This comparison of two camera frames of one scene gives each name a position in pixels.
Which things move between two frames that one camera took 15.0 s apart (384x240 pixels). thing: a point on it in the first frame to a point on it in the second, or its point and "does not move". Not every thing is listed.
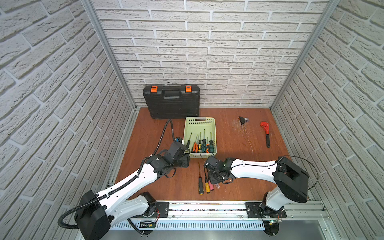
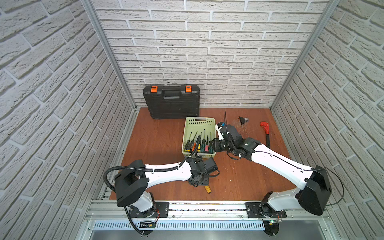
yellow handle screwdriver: (207, 185) does not move
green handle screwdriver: (204, 144) does not move
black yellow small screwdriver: (189, 141) does not move
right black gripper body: (214, 178) to (221, 146)
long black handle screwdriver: (200, 184) to (191, 143)
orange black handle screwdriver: (194, 147) does not move
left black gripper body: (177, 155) to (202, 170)
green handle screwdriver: (211, 145) does not move
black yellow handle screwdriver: (199, 146) does not move
